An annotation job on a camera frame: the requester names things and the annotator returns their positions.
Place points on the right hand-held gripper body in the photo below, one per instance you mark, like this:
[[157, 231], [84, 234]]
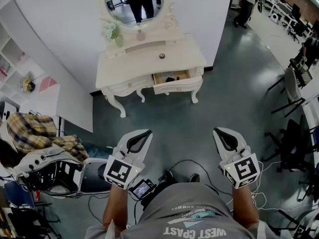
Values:
[[245, 169]]

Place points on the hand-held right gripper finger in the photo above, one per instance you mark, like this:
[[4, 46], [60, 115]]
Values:
[[221, 154], [240, 141]]

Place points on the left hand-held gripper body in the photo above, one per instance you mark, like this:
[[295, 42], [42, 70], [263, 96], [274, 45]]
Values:
[[117, 170]]

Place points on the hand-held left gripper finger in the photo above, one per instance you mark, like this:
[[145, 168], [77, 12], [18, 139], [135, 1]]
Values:
[[123, 142], [143, 154]]

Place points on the table drawer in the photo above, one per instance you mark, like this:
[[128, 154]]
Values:
[[179, 86]]

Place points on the black square compact case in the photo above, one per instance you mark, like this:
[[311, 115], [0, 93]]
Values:
[[170, 79]]

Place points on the small dark round object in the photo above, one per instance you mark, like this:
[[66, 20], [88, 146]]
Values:
[[162, 56]]

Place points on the person's left forearm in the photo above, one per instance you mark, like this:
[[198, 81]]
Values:
[[115, 208]]

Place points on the person's right forearm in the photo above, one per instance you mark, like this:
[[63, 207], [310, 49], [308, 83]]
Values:
[[245, 208]]

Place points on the white dressing table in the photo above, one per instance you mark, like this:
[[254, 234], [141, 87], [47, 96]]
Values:
[[139, 63]]

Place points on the black device with screen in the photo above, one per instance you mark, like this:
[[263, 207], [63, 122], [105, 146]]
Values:
[[142, 189]]

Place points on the person's left black shoe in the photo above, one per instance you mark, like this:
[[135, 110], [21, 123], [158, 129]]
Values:
[[168, 174]]

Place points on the person's black shoe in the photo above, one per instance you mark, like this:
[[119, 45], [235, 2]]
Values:
[[195, 177], [168, 174]]

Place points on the person's right black shoe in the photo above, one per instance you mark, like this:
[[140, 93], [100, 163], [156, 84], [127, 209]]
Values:
[[195, 177]]

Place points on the person's black trousers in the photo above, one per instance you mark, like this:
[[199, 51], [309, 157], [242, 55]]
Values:
[[159, 190]]

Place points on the black office chair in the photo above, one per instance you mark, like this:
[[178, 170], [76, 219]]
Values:
[[292, 146]]

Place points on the white machine housing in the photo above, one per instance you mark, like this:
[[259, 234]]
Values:
[[57, 155]]

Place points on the grey printed t-shirt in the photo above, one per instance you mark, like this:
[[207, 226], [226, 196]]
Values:
[[189, 208]]

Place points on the grey chair with black legs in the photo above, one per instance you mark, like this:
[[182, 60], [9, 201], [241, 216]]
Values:
[[290, 88]]

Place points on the pink boxes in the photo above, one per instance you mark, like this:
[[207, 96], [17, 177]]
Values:
[[48, 84]]

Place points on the pink glass bottle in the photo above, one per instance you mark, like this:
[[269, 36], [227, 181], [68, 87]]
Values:
[[140, 35]]

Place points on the yellow flower pot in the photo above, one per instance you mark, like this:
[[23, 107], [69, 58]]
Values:
[[28, 83]]

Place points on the glass vase with white flowers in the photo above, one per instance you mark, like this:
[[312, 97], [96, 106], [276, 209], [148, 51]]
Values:
[[112, 31]]

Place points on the white shelf unit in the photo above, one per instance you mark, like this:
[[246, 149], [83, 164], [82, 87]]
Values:
[[12, 66]]

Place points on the white office desks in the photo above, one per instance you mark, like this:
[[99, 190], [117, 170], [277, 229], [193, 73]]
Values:
[[284, 11]]

